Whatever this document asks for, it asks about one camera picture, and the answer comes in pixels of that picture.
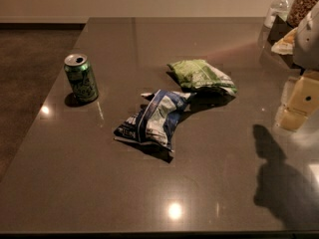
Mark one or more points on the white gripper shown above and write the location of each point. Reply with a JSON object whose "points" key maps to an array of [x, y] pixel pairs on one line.
{"points": [[307, 43]]}

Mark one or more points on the green chip bag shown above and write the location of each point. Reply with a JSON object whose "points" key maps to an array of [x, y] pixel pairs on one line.
{"points": [[199, 75]]}

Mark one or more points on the yellow snack packet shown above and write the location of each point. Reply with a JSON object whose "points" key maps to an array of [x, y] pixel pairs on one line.
{"points": [[285, 45]]}

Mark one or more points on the green soda can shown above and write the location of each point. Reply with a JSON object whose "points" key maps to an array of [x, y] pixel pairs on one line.
{"points": [[81, 77]]}

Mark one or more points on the blue chip bag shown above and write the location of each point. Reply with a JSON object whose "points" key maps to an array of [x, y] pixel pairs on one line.
{"points": [[155, 123]]}

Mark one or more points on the glass jar of snacks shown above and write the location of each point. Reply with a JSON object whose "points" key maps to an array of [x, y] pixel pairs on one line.
{"points": [[299, 9]]}

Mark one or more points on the clear plastic bottle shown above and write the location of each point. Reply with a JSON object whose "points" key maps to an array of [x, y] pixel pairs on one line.
{"points": [[278, 8]]}

